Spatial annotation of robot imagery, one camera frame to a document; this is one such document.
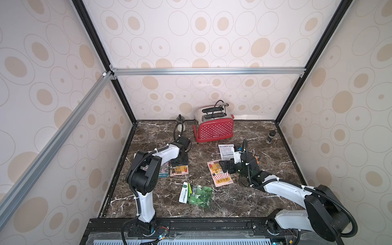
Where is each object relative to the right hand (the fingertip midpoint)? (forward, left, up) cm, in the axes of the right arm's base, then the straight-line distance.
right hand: (230, 159), depth 87 cm
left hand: (+2, +26, -8) cm, 28 cm away
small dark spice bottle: (+21, -29, -1) cm, 36 cm away
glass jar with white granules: (+31, +34, -4) cm, 46 cm away
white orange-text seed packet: (-7, +6, -9) cm, 13 cm away
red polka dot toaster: (+21, +10, +9) cm, 25 cm away
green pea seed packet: (-18, +19, -9) cm, 28 cm away
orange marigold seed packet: (-3, +30, -9) cm, 32 cm away
